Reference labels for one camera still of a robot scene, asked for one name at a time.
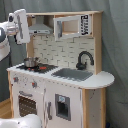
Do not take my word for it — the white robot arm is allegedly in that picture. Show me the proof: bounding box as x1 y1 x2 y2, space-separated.
0 9 30 128

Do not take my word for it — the white toy microwave door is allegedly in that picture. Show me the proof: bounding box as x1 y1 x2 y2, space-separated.
53 13 93 42

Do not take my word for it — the silver toy pot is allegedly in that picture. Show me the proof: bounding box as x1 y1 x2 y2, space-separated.
24 57 38 68

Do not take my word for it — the grey range hood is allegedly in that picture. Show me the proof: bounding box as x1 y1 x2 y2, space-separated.
29 16 53 34

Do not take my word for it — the red left stove knob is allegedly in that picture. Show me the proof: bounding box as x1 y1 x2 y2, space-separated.
12 76 19 83

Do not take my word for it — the wooden toy kitchen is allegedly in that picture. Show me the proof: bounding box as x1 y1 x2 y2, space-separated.
8 11 114 128

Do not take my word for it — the red stove knob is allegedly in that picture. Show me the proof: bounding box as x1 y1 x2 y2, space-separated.
12 76 19 83
32 82 37 88

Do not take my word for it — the black toy faucet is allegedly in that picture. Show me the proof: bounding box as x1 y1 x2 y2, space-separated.
76 51 94 70

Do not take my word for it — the black toy stovetop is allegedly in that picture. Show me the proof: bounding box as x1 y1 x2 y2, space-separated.
19 64 56 73

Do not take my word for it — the toy oven door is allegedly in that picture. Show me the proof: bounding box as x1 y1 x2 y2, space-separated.
18 91 37 117

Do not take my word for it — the white cabinet door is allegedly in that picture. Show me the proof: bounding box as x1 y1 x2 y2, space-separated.
45 82 82 128

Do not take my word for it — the grey toy sink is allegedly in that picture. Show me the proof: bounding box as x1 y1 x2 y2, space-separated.
53 68 93 81

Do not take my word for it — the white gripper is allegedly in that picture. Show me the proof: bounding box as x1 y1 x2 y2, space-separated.
7 9 30 44

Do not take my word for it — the red right stove knob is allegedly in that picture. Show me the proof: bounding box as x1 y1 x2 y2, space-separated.
32 82 37 88

